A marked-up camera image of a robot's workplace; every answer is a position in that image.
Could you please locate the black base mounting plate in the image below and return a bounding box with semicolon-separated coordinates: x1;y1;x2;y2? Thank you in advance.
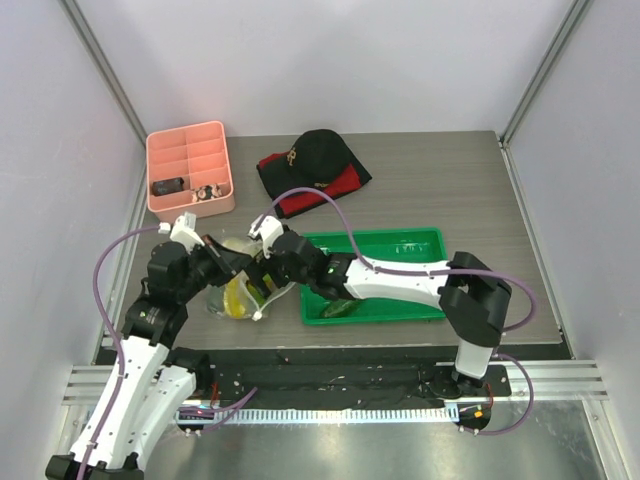
164;347;511;411

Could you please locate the purple cable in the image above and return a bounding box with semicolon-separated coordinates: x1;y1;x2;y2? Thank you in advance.
262;187;541;436
79;224;261;480

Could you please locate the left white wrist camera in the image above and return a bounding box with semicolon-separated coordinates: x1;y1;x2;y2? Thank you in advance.
158;212;205;253

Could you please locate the red and black folded cloth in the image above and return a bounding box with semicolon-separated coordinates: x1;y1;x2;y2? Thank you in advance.
256;153;372;219

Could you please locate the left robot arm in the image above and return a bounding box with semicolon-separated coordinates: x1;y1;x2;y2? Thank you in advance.
45;236;253;479

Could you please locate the small black object in organizer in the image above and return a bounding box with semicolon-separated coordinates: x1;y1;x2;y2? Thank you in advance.
151;177;185;197

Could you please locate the pink divided organizer box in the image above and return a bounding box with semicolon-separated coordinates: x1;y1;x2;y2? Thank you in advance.
146;121;235;222

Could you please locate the dark green fake cucumber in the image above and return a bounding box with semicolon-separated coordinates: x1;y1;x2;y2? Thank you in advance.
320;299;362;319

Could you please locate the green plastic tray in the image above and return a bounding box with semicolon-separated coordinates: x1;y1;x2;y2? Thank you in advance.
300;227;448;326

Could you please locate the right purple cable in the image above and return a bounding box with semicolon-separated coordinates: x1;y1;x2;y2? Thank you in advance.
262;187;541;436

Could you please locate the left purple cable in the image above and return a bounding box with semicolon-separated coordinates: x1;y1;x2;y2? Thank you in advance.
79;224;261;480

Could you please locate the aluminium frame rail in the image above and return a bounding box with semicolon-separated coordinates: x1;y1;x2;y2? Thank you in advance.
62;357;611;426

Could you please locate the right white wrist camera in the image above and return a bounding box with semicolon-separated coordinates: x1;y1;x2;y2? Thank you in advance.
248;215;284;259

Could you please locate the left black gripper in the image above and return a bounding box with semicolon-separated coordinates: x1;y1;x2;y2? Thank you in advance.
177;234;253;302

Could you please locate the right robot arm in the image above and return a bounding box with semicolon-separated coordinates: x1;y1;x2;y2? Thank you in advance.
249;230;512;395

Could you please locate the pink patterned item in organizer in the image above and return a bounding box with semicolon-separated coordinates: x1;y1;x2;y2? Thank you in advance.
191;183;224;203

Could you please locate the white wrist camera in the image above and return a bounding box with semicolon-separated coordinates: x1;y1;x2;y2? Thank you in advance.
248;215;284;259
158;212;205;253

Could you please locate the black baseball cap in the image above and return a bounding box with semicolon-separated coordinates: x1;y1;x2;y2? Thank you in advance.
285;129;352;189

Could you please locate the yellow fake pepper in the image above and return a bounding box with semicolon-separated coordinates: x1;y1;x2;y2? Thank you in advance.
223;278;253;319

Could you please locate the clear zip top bag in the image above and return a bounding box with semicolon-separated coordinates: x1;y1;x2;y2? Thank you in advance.
205;237;294;322

